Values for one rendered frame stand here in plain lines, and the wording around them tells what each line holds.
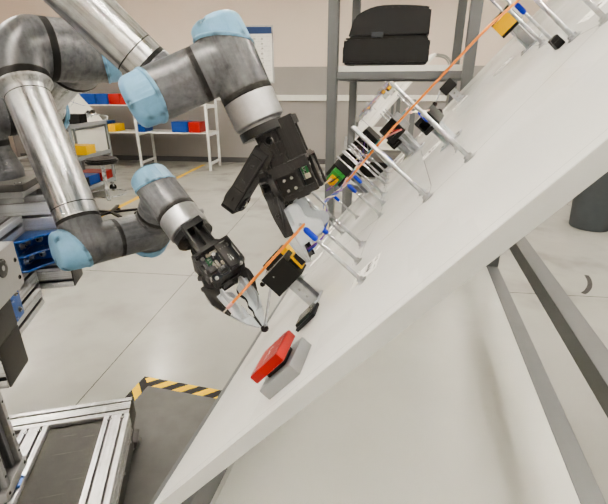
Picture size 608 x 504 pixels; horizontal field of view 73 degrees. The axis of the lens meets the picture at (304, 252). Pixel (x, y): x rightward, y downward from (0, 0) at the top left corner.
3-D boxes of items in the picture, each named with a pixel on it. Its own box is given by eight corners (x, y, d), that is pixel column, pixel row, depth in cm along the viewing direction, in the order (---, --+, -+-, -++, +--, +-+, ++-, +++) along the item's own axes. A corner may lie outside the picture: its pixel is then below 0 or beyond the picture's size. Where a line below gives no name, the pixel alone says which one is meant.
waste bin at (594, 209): (622, 235, 415) (641, 173, 392) (571, 231, 427) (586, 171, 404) (605, 222, 456) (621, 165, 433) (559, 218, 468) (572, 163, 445)
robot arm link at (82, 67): (-9, 97, 113) (38, 1, 74) (51, 96, 123) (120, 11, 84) (6, 141, 114) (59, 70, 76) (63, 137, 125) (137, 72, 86)
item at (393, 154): (332, 177, 162) (332, 160, 160) (345, 162, 194) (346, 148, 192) (417, 181, 155) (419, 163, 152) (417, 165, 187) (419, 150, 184)
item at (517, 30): (543, 27, 85) (512, -3, 84) (542, 37, 77) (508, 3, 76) (523, 46, 88) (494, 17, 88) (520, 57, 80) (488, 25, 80)
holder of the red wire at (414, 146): (430, 132, 114) (402, 105, 113) (422, 146, 104) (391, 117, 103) (417, 145, 117) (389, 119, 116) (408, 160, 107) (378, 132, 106)
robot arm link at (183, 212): (163, 235, 77) (200, 214, 80) (176, 253, 76) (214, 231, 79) (156, 215, 71) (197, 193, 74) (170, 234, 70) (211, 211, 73)
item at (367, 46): (341, 66, 148) (343, 4, 141) (348, 69, 170) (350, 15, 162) (428, 65, 142) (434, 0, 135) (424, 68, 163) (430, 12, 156)
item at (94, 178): (85, 204, 524) (67, 116, 484) (47, 204, 527) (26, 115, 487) (122, 187, 615) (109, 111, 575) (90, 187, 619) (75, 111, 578)
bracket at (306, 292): (313, 299, 70) (292, 280, 70) (323, 290, 69) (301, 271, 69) (308, 311, 66) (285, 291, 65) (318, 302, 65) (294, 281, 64)
